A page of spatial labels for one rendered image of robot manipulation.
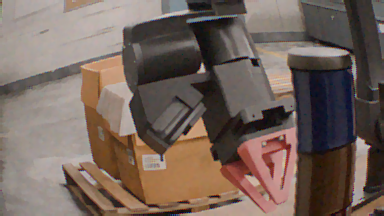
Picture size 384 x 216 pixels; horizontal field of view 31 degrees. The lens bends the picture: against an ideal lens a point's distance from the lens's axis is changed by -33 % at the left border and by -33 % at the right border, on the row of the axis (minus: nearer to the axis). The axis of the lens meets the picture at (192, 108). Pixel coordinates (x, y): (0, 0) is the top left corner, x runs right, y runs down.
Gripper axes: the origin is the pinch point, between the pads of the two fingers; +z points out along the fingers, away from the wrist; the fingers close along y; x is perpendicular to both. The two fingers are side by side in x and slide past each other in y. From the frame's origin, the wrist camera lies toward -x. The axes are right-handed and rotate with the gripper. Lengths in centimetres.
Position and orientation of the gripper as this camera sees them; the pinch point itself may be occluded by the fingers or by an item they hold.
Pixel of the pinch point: (275, 201)
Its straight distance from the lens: 88.4
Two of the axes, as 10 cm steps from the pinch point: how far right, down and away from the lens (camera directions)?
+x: 9.2, -1.9, 3.5
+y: 2.6, -3.8, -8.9
